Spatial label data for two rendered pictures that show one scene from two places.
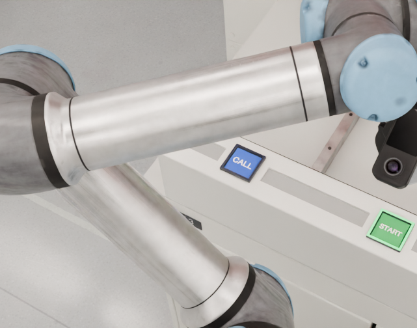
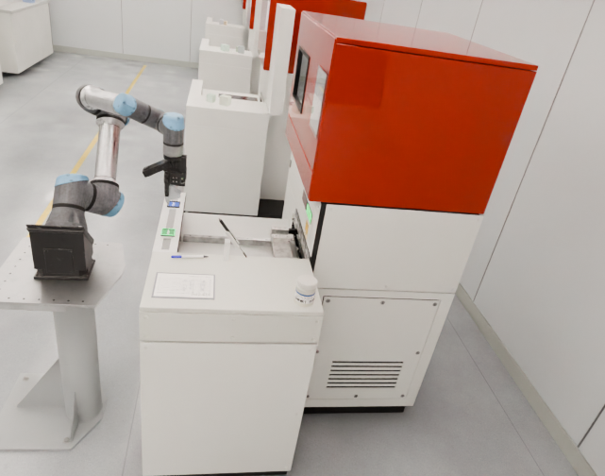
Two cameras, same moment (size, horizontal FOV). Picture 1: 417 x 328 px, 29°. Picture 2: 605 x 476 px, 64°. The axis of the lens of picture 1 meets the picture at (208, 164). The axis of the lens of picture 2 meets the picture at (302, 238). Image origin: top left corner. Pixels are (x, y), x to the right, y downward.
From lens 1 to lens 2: 184 cm
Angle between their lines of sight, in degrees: 39
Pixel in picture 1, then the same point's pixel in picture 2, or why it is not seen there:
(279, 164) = (178, 211)
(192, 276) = (98, 167)
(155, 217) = (106, 147)
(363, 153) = (217, 247)
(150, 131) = (94, 95)
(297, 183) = (174, 215)
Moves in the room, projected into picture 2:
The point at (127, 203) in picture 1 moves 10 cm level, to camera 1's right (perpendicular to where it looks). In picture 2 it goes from (104, 139) to (115, 146)
